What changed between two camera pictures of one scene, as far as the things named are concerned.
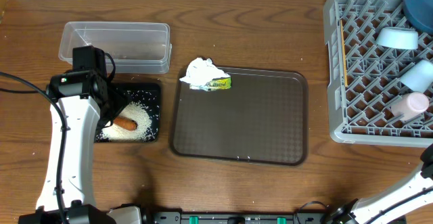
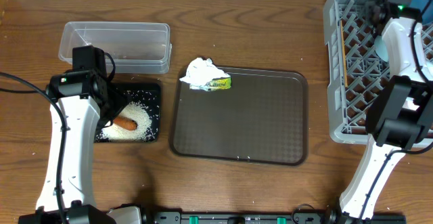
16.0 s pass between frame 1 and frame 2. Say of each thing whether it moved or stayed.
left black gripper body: stayed
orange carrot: stayed
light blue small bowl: moved
